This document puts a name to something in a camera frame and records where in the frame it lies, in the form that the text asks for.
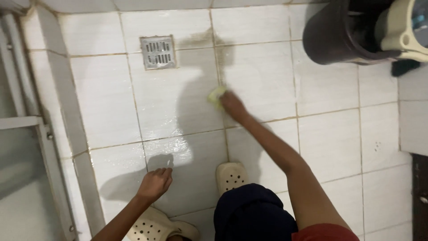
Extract yellow scrubbing sponge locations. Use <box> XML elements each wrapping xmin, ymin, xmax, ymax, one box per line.
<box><xmin>207</xmin><ymin>86</ymin><xmax>228</xmax><ymax>109</ymax></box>

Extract dark wooden door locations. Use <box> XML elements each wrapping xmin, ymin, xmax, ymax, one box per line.
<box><xmin>411</xmin><ymin>154</ymin><xmax>428</xmax><ymax>241</ymax></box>

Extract person's left hand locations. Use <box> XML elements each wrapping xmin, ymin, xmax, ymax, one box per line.
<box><xmin>137</xmin><ymin>167</ymin><xmax>173</xmax><ymax>204</ymax></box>

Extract person's red shirt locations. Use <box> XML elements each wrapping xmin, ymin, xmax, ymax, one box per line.
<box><xmin>292</xmin><ymin>223</ymin><xmax>360</xmax><ymax>241</ymax></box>

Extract dark brown plastic bucket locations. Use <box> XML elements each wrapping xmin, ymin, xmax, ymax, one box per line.
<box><xmin>302</xmin><ymin>0</ymin><xmax>402</xmax><ymax>65</ymax></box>

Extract person's dark blue shorts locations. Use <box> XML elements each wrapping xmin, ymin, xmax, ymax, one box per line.
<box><xmin>213</xmin><ymin>183</ymin><xmax>299</xmax><ymax>241</ymax></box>

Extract metal floor drain cover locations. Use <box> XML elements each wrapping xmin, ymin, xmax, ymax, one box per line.
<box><xmin>139</xmin><ymin>35</ymin><xmax>177</xmax><ymax>71</ymax></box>

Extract cream perforated clog slipper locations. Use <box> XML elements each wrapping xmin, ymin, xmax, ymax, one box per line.
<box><xmin>216</xmin><ymin>162</ymin><xmax>249</xmax><ymax>195</ymax></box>
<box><xmin>126</xmin><ymin>206</ymin><xmax>200</xmax><ymax>241</ymax></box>

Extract aluminium framed glass door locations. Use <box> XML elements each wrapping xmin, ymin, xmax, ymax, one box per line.
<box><xmin>0</xmin><ymin>10</ymin><xmax>79</xmax><ymax>241</ymax></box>

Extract person's right hand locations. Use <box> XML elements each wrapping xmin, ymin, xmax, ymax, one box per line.
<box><xmin>220</xmin><ymin>91</ymin><xmax>250</xmax><ymax>124</ymax></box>

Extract cream plastic mop bucket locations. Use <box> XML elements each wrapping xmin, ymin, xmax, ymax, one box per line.
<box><xmin>374</xmin><ymin>0</ymin><xmax>428</xmax><ymax>63</ymax></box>

